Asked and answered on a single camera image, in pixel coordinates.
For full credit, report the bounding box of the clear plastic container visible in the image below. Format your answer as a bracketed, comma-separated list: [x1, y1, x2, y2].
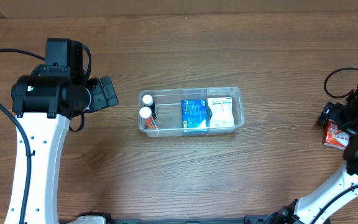
[138, 86, 245, 137]

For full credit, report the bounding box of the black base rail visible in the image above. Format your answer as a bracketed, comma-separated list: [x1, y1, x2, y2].
[57, 212, 279, 224]

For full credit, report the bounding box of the red box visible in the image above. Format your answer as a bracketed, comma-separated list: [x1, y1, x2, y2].
[322, 120, 350, 150]

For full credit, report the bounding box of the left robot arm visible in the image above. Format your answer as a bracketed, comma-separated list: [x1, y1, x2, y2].
[5, 38, 119, 223]

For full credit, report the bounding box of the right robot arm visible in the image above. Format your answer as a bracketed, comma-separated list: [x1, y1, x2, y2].
[264, 85, 358, 223]

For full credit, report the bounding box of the blue box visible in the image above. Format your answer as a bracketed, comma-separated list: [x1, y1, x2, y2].
[181, 100, 208, 129]

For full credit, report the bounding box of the black bottle white cap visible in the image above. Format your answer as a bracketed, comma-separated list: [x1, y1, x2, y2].
[142, 95, 157, 119]

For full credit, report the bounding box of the white box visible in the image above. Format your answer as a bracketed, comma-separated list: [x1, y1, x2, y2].
[208, 97, 235, 128]

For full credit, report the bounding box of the orange bottle white cap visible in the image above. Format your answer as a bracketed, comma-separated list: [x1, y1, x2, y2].
[139, 106, 158, 129]

